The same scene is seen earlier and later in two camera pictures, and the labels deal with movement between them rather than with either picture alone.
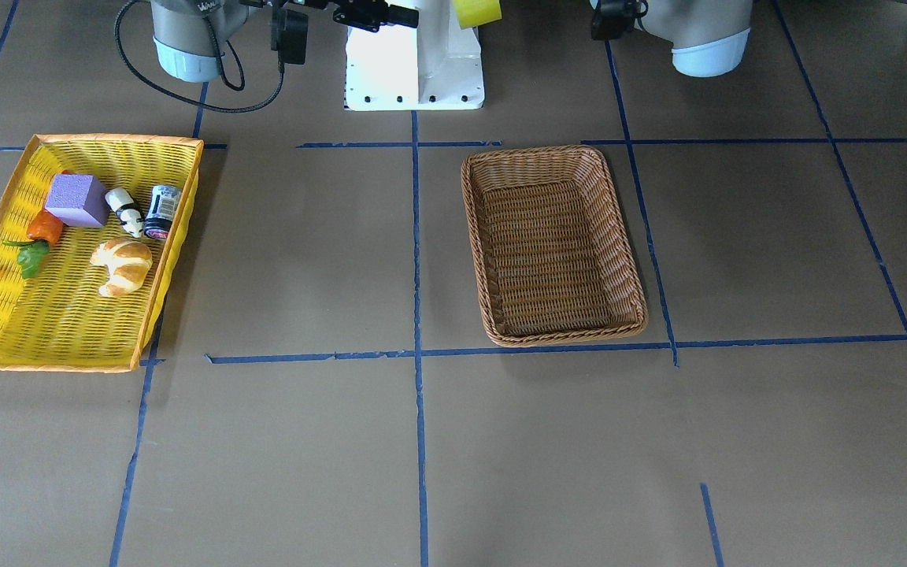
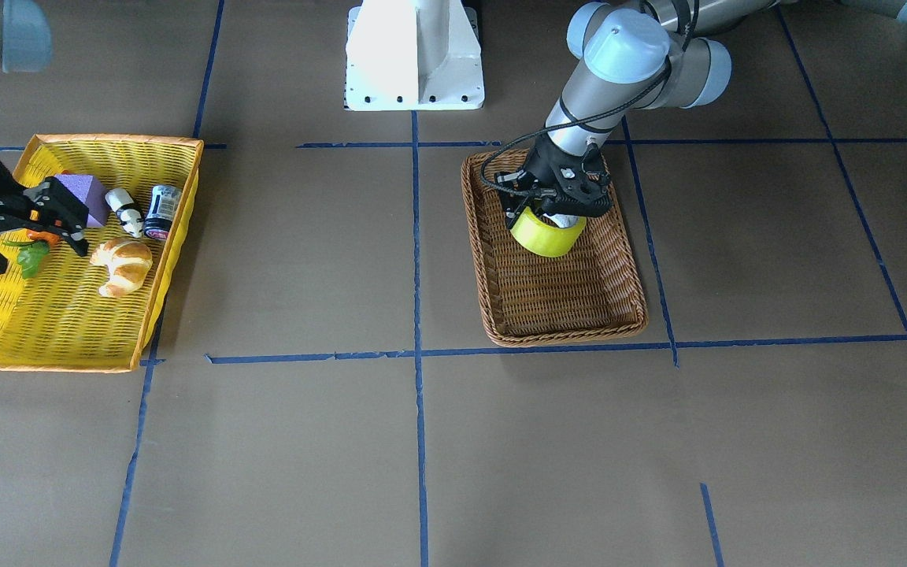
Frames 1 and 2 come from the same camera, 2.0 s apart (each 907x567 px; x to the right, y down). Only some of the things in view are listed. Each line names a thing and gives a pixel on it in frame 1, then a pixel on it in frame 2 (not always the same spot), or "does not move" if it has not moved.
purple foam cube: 78,199 does not move
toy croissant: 126,263 does not move
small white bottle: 128,213 does not move
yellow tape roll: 475,12 to 543,238
